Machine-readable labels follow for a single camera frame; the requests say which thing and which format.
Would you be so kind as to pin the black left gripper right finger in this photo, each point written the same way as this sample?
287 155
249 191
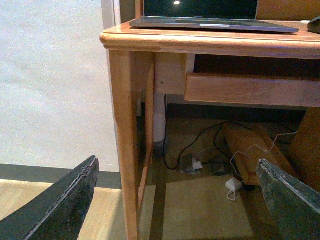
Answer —
294 206

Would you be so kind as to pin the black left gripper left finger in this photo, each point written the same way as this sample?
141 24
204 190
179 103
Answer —
59 212

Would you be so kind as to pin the dark grey Logitech mouse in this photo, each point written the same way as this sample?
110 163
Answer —
314 25

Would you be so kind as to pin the white power adapter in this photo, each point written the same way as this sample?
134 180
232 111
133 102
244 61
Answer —
233 184

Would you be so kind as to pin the wooden rolling computer stand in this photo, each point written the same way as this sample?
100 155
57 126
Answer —
248 145

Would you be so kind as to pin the white power strip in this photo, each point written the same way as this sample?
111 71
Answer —
190 166

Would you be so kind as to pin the pull-out keyboard tray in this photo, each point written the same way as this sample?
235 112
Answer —
259 81

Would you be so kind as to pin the white pipe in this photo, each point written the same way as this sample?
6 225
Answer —
159 117

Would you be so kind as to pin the wooden desk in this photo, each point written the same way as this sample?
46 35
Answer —
136 56

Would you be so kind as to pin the silver laptop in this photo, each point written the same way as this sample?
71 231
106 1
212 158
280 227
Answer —
236 15

